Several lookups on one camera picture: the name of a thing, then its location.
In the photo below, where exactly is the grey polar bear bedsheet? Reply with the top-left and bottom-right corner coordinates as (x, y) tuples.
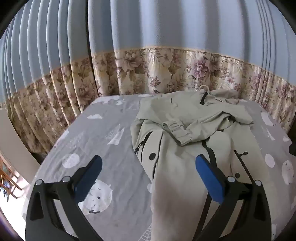
(33, 95), (295, 240)

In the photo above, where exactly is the blue floral curtain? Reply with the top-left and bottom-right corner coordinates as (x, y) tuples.
(1, 1), (295, 154)

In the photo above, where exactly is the light green jacket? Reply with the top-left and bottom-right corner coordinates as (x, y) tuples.
(131, 90), (276, 240)

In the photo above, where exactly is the wooden chair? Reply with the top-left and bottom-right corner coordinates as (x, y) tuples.
(0, 159), (23, 202)

